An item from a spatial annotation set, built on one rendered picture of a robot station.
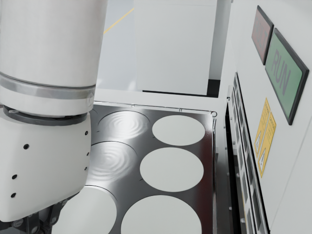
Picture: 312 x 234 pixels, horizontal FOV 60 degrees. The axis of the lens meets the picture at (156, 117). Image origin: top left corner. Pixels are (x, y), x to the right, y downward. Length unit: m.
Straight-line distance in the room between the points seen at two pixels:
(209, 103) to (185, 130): 0.27
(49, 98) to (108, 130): 0.30
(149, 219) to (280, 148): 0.19
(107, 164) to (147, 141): 0.09
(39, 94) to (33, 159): 0.06
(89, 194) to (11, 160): 0.18
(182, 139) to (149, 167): 0.10
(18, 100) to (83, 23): 0.08
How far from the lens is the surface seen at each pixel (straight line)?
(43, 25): 0.23
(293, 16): 0.28
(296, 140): 0.23
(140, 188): 0.41
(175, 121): 0.54
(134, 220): 0.37
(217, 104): 0.78
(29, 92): 0.24
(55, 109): 0.24
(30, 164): 0.26
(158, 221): 0.37
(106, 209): 0.39
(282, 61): 0.28
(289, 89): 0.25
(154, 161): 0.45
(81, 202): 0.40
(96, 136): 0.51
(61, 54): 0.23
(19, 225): 0.32
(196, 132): 0.52
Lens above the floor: 1.20
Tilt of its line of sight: 32 degrees down
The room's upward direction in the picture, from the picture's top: straight up
